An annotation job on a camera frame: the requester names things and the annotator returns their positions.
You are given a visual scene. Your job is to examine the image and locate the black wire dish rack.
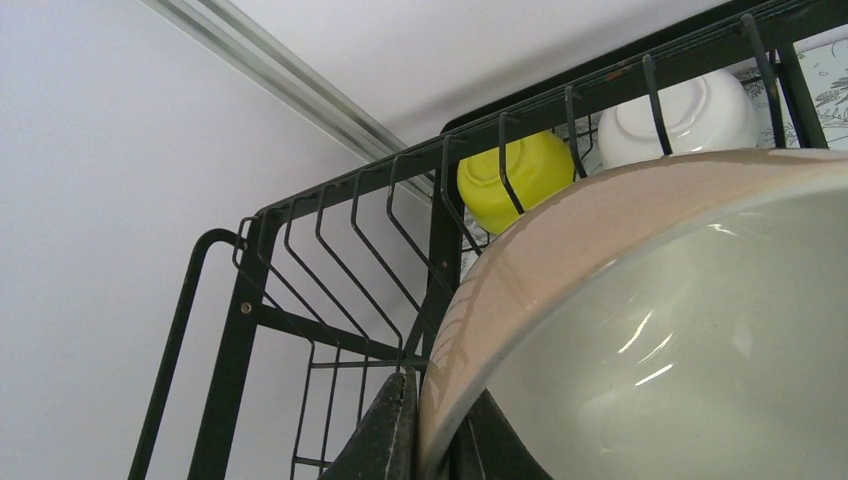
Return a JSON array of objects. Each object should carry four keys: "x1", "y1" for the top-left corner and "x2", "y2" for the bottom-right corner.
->
[{"x1": 129, "y1": 1, "x2": 847, "y2": 479}]

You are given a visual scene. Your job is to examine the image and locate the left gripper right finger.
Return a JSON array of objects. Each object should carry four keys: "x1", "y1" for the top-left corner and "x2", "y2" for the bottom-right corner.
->
[{"x1": 457, "y1": 390, "x2": 551, "y2": 479}]

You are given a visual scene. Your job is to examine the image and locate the yellow-green bowl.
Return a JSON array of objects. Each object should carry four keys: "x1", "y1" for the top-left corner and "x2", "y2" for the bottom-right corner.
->
[{"x1": 457, "y1": 131, "x2": 575, "y2": 234}]

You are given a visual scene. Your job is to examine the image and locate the white bowl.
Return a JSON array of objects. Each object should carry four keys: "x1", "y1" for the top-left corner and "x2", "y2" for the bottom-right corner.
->
[{"x1": 598, "y1": 70, "x2": 760, "y2": 170}]

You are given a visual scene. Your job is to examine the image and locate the beige bowl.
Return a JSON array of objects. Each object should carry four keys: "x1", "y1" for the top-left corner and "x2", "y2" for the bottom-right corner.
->
[{"x1": 417, "y1": 149, "x2": 847, "y2": 479}]

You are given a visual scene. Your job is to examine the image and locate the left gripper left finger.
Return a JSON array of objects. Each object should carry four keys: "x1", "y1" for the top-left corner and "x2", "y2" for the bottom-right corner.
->
[{"x1": 319, "y1": 370, "x2": 418, "y2": 480}]

